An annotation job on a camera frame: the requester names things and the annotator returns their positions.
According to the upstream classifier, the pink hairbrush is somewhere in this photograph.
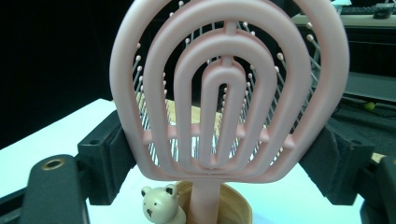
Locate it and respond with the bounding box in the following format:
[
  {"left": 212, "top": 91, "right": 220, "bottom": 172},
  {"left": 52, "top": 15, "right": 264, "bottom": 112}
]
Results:
[{"left": 109, "top": 0, "right": 349, "bottom": 224}]

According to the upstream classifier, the wooden cup with bear figurine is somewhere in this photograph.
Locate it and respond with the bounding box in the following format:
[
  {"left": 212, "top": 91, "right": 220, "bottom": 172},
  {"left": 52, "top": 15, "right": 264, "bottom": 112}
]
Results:
[{"left": 140, "top": 180, "right": 254, "bottom": 224}]

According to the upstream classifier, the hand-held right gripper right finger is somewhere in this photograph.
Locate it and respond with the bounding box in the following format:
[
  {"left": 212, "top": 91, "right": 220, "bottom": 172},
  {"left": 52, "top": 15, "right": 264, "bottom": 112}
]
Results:
[{"left": 298, "top": 119, "right": 375, "bottom": 207}]

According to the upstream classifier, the black keyboard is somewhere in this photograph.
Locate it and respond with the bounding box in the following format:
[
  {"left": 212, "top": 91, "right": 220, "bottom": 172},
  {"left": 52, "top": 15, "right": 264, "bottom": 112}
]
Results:
[{"left": 340, "top": 3, "right": 395, "bottom": 20}]

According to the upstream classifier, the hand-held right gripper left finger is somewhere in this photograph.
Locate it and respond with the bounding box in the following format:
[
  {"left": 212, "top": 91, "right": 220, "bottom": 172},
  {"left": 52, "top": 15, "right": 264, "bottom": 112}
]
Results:
[{"left": 77, "top": 109, "right": 137, "bottom": 206}]

